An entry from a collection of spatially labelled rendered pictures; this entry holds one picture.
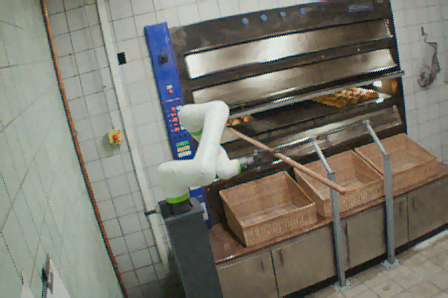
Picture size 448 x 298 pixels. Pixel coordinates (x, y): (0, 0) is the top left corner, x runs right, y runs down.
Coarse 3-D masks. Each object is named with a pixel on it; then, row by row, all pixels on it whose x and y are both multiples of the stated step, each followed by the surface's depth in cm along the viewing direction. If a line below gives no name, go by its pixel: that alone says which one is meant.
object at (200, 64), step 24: (360, 24) 349; (384, 24) 355; (216, 48) 320; (240, 48) 324; (264, 48) 327; (288, 48) 332; (312, 48) 336; (336, 48) 342; (192, 72) 314; (216, 72) 315
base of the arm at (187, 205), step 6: (162, 204) 221; (168, 204) 221; (174, 204) 220; (180, 204) 220; (186, 204) 222; (192, 204) 225; (150, 210) 221; (156, 210) 221; (162, 210) 221; (168, 210) 221; (174, 210) 221; (180, 210) 220; (186, 210) 221; (162, 216) 221
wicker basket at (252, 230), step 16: (272, 176) 347; (288, 176) 343; (224, 192) 337; (256, 192) 343; (272, 192) 346; (304, 192) 322; (224, 208) 335; (240, 208) 339; (256, 208) 343; (272, 208) 346; (288, 208) 345; (304, 208) 308; (240, 224) 301; (256, 224) 299; (272, 224) 303; (288, 224) 319; (304, 224) 311; (256, 240) 302
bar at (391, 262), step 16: (336, 128) 318; (368, 128) 322; (288, 144) 307; (384, 160) 310; (336, 192) 301; (336, 208) 304; (336, 224) 307; (336, 240) 311; (336, 256) 318; (336, 288) 322
